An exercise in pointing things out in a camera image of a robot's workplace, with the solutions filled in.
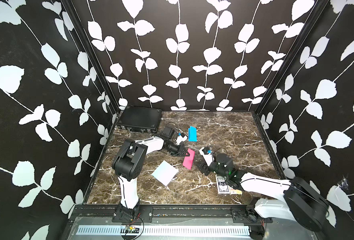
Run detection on blue square paper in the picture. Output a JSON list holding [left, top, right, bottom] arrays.
[[188, 126, 197, 142]]

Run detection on black front rail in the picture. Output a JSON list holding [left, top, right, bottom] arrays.
[[67, 204, 311, 224]]

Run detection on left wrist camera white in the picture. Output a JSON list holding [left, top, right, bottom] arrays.
[[176, 133, 188, 145]]

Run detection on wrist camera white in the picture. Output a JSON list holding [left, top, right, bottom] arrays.
[[199, 147, 214, 166], [176, 133, 188, 145]]

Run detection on white slotted cable duct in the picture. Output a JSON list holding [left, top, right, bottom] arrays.
[[76, 225, 250, 238]]

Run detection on red playing card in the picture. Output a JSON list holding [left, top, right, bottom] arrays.
[[230, 188, 243, 195]]

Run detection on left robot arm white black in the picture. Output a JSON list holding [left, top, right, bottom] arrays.
[[112, 126, 190, 220]]

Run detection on black case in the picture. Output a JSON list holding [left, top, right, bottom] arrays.
[[116, 106, 162, 134]]

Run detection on white square paper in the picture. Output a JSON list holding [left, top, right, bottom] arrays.
[[151, 161, 179, 186]]

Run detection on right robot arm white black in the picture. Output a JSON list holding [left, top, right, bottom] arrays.
[[198, 147, 330, 232]]

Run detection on small circuit board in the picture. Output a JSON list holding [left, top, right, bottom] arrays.
[[122, 226, 140, 235]]

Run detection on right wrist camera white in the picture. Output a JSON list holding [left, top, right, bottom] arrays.
[[199, 147, 214, 166]]

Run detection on playing card deck box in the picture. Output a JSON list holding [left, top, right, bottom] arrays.
[[216, 176, 231, 195]]

